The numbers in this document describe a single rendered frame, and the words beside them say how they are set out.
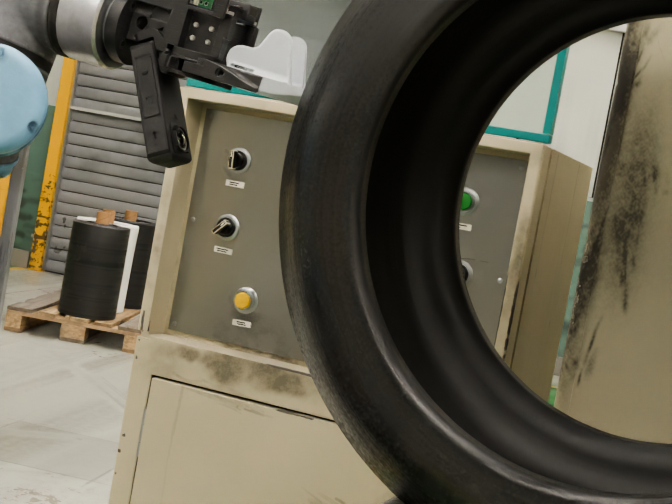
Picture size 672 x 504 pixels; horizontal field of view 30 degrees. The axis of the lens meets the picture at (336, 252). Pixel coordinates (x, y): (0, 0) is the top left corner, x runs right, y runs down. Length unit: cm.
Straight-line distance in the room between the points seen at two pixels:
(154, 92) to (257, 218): 71
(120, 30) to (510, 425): 52
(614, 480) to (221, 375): 77
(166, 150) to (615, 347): 49
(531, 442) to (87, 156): 975
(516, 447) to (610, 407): 13
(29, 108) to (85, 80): 983
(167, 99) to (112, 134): 962
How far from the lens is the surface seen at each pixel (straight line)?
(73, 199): 1088
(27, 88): 107
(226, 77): 110
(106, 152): 1079
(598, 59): 1021
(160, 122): 115
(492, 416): 122
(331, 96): 98
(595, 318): 130
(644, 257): 129
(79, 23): 118
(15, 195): 556
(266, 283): 184
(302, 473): 178
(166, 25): 117
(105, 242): 738
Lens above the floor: 117
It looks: 3 degrees down
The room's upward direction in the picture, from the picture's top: 10 degrees clockwise
